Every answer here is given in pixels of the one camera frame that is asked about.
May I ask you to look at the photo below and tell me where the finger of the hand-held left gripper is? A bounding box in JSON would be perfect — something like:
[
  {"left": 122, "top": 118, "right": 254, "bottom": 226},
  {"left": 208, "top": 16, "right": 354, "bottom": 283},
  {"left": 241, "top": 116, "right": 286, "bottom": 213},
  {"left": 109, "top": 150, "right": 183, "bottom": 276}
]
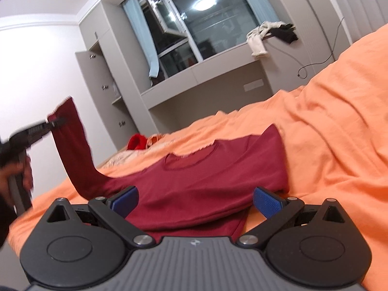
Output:
[{"left": 27, "top": 117, "right": 68, "bottom": 142}]

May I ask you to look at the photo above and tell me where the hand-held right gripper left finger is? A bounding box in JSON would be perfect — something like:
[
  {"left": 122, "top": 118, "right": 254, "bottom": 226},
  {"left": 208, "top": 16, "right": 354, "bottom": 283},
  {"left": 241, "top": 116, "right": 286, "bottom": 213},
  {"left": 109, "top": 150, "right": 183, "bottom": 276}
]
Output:
[{"left": 45, "top": 186, "right": 155, "bottom": 247}]

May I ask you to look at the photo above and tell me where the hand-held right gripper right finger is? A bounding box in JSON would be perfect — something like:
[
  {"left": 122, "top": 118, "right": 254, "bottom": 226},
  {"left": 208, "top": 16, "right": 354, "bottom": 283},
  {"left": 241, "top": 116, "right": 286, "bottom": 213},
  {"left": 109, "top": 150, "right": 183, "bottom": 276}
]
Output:
[{"left": 236, "top": 186, "right": 346, "bottom": 247}]

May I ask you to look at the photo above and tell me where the dark red shirt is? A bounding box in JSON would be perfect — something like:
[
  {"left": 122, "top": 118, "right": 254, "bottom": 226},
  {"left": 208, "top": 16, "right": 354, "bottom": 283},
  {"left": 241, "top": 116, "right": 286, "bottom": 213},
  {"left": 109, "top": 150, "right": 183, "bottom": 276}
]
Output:
[{"left": 47, "top": 96, "right": 288, "bottom": 241}]

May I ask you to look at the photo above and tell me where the person's left hand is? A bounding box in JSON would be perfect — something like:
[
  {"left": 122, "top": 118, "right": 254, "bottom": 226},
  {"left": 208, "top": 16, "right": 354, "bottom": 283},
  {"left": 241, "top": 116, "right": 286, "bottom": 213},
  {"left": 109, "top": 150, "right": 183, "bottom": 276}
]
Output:
[{"left": 0, "top": 155, "right": 34, "bottom": 202}]

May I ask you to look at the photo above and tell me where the beige patterned bed sheet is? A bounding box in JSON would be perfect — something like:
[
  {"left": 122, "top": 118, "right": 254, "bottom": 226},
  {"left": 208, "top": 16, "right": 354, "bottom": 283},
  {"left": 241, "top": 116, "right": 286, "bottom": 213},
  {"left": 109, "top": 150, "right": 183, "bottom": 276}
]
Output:
[{"left": 97, "top": 136, "right": 194, "bottom": 170}]

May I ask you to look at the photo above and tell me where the bright red cloth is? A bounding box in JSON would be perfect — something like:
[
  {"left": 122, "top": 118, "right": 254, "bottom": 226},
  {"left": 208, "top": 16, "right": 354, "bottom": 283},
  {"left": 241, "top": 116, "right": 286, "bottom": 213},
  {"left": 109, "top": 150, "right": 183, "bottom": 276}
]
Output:
[{"left": 127, "top": 133, "right": 148, "bottom": 151}]

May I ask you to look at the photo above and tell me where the grey wardrobe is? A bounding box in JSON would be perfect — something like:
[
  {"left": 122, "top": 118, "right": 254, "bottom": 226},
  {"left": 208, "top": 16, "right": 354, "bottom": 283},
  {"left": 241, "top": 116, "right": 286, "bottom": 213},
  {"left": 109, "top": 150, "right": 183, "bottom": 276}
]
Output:
[{"left": 75, "top": 1, "right": 158, "bottom": 153}]

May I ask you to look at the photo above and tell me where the orange blanket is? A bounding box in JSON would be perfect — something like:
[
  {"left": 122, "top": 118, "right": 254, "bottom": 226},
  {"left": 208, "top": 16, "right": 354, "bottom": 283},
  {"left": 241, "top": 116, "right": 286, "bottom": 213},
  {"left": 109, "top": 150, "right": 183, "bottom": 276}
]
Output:
[{"left": 8, "top": 24, "right": 388, "bottom": 291}]

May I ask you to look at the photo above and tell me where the white label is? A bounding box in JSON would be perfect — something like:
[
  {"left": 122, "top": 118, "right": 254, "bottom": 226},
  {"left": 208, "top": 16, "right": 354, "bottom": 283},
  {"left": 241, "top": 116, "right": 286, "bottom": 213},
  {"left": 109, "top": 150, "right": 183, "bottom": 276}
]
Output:
[{"left": 243, "top": 79, "right": 264, "bottom": 91}]

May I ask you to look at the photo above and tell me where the light blue curtain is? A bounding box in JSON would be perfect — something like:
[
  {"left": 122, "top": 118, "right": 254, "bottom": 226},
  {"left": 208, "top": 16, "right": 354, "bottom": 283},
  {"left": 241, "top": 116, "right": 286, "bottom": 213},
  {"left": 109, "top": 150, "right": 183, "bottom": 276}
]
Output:
[{"left": 122, "top": 0, "right": 160, "bottom": 79}]

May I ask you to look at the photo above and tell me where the white cloth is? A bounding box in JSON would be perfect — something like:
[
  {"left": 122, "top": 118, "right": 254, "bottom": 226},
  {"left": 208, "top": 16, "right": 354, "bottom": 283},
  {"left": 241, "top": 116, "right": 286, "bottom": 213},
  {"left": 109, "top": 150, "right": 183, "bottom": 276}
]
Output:
[{"left": 246, "top": 21, "right": 287, "bottom": 59}]

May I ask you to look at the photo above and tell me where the black cloth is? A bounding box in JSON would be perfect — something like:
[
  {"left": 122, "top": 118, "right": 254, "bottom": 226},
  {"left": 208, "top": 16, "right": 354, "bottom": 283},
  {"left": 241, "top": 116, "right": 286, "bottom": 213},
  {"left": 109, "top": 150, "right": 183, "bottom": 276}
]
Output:
[{"left": 270, "top": 23, "right": 299, "bottom": 44}]

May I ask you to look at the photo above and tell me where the window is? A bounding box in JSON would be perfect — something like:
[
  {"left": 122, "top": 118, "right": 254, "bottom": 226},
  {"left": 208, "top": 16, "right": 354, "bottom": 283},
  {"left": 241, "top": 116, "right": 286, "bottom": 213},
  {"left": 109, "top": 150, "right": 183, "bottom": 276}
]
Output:
[{"left": 133, "top": 0, "right": 281, "bottom": 79}]

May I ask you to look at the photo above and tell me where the white padded headboard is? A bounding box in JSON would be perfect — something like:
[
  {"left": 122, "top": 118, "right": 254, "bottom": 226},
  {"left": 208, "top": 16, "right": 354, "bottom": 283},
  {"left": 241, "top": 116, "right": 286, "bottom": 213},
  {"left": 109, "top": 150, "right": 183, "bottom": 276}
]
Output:
[{"left": 332, "top": 0, "right": 388, "bottom": 44}]

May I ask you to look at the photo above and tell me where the black cable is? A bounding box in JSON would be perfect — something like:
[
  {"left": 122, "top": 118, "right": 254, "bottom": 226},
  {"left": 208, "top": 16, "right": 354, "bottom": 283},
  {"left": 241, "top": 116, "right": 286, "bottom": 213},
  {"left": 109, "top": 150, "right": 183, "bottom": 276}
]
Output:
[{"left": 267, "top": 16, "right": 346, "bottom": 78}]

